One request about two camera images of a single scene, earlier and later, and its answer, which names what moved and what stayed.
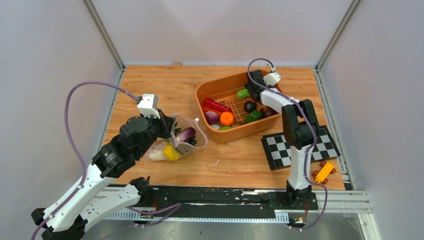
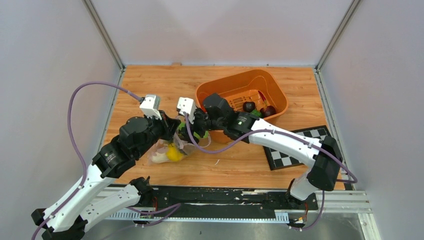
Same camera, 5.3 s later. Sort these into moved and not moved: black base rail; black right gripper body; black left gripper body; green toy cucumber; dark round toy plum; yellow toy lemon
Moved: black right gripper body; green toy cucumber
Not moved: dark round toy plum; black left gripper body; yellow toy lemon; black base rail
